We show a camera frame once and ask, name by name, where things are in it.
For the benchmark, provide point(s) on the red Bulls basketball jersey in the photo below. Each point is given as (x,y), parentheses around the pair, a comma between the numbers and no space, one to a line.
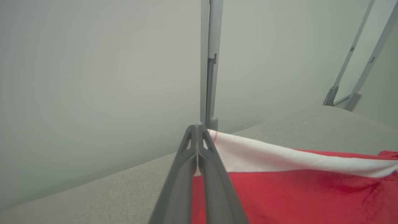
(295,193)

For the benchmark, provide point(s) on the grey partition post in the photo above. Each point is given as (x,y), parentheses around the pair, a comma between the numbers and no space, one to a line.
(211,46)

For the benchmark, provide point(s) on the grey slanted frame bar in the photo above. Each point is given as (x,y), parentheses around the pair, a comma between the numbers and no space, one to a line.
(371,59)
(349,56)

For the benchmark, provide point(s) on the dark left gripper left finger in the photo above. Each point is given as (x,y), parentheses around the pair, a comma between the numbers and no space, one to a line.
(177,193)

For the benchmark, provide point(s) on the grey rounded post foot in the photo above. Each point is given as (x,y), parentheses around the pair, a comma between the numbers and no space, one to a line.
(214,123)

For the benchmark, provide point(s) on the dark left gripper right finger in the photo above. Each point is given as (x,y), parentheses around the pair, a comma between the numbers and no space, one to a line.
(217,199)

